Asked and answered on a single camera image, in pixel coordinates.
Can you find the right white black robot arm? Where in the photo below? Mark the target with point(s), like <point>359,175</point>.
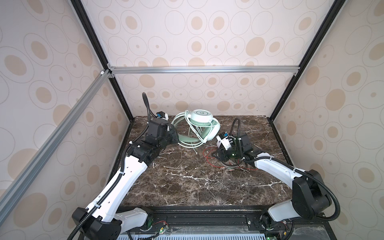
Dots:
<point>311,198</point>

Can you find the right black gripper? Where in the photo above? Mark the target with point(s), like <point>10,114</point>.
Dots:
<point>222,153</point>

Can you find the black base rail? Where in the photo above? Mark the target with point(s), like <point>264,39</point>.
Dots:
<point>203,223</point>

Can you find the right black frame post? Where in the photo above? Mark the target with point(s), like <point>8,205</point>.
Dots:
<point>313,47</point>

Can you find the mint green wired headphones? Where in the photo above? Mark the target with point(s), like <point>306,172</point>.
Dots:
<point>201,123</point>

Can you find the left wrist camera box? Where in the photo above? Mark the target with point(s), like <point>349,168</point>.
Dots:
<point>162,115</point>

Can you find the horizontal aluminium frame bar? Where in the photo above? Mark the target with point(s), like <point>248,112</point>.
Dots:
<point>205,70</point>

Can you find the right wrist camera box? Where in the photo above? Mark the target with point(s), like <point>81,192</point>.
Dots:
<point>225,141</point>

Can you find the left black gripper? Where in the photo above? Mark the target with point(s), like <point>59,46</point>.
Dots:
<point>173,131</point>

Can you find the black frame post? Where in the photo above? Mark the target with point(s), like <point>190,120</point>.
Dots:
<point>96,44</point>
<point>313,47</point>

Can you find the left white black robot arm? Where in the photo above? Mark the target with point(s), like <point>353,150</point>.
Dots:
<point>120,186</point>

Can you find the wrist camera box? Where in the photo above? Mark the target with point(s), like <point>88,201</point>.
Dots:
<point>225,141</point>
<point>162,115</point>

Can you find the left black frame post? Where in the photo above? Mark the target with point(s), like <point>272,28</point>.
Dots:
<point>96,44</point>

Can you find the left slanted aluminium frame bar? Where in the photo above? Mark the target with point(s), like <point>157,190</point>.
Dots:
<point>24,180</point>

